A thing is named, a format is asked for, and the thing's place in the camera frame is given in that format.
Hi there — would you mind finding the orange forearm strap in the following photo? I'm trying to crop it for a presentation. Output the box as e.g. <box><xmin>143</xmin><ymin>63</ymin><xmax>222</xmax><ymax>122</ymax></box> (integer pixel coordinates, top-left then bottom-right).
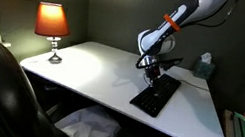
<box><xmin>161</xmin><ymin>13</ymin><xmax>184</xmax><ymax>34</ymax></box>

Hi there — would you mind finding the black computer keyboard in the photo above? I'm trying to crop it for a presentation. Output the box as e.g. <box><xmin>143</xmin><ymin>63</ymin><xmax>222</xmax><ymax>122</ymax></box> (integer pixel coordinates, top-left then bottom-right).
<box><xmin>127</xmin><ymin>68</ymin><xmax>184</xmax><ymax>122</ymax></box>

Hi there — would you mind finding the black keyboard cable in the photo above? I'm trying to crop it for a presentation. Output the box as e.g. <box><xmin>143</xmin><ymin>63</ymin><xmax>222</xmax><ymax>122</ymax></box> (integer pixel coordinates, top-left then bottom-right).
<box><xmin>176</xmin><ymin>77</ymin><xmax>211</xmax><ymax>93</ymax></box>

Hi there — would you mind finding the black leather office chair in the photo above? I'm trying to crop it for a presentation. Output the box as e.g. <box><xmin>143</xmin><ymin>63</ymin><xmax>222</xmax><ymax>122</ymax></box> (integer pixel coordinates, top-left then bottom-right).
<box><xmin>0</xmin><ymin>40</ymin><xmax>100</xmax><ymax>137</ymax></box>

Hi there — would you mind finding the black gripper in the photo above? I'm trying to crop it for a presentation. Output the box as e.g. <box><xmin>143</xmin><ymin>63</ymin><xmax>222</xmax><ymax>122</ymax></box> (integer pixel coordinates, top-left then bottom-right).
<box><xmin>141</xmin><ymin>62</ymin><xmax>165</xmax><ymax>89</ymax></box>

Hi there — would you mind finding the orange shade table lamp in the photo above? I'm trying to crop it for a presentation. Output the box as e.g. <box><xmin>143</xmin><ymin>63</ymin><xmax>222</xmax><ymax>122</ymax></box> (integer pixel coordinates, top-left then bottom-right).
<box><xmin>28</xmin><ymin>0</ymin><xmax>75</xmax><ymax>67</ymax></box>

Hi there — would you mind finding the dark patterned tissue box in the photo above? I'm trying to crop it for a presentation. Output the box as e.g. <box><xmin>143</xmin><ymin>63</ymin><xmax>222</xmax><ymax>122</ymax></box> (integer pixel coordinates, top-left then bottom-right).
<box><xmin>191</xmin><ymin>58</ymin><xmax>217</xmax><ymax>82</ymax></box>

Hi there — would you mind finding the white tissue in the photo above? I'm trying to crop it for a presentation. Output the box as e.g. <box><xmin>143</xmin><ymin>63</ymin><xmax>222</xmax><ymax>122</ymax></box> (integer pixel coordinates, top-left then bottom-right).
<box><xmin>199</xmin><ymin>51</ymin><xmax>213</xmax><ymax>65</ymax></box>

